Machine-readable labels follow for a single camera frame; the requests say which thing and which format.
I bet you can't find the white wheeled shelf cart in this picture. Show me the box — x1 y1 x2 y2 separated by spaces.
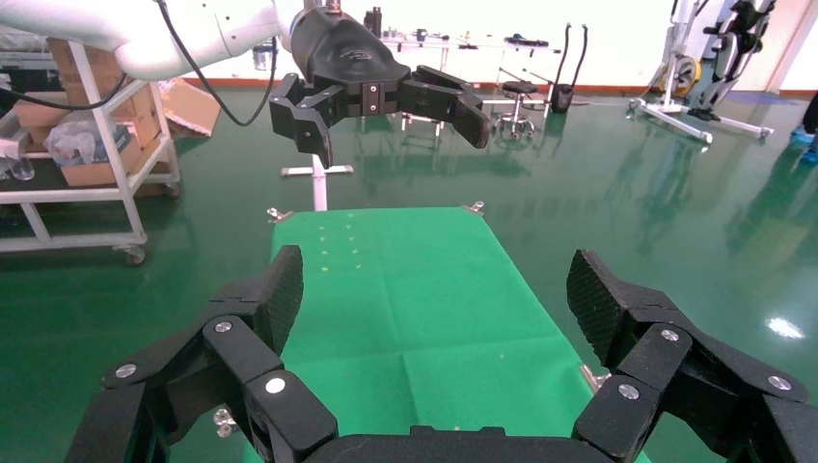
0 39 181 266

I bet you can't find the white long workbench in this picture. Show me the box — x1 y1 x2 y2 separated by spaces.
380 30 506 71

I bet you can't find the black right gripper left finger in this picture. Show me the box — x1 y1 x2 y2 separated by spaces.
64 244 340 463

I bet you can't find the yellow cable reel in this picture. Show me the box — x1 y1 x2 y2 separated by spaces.
660 56 702 97

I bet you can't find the brown cardboard storage box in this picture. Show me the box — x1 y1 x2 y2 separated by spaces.
47 37 125 107

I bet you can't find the black robot on frame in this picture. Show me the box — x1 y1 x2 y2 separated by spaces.
687 0 777 123

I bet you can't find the low brown cardboard box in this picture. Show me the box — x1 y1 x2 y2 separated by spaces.
60 130 147 188

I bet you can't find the black upright two-handle device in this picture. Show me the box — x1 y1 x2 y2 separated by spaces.
550 23 590 115

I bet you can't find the person leg blue shoe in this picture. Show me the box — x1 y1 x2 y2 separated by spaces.
789 92 818 166

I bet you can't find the large green table cloth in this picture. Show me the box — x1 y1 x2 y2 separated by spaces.
242 205 653 463

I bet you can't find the white T-shaped stand foot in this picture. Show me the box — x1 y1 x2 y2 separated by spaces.
281 154 355 212

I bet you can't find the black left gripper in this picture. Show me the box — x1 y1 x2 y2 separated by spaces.
268 7 493 171

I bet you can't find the thin black hanging cable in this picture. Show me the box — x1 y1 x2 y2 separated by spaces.
0 73 129 113

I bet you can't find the clear plastic bottle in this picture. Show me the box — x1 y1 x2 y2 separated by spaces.
0 137 37 183

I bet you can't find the black round stool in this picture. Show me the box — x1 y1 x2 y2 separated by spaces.
495 81 541 141

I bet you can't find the wide brown cardboard box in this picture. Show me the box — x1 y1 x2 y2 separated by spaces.
13 83 161 149

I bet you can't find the clear plastic bag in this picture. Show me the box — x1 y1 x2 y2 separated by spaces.
42 111 133 168

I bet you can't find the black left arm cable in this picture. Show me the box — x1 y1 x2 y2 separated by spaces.
154 0 281 127

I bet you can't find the flattened brown cardboard sheet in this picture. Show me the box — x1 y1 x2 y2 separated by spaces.
158 77 223 139

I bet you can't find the white metal support frame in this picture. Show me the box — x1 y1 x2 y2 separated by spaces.
629 0 776 145

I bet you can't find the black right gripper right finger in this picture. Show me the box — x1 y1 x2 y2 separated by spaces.
565 249 818 463

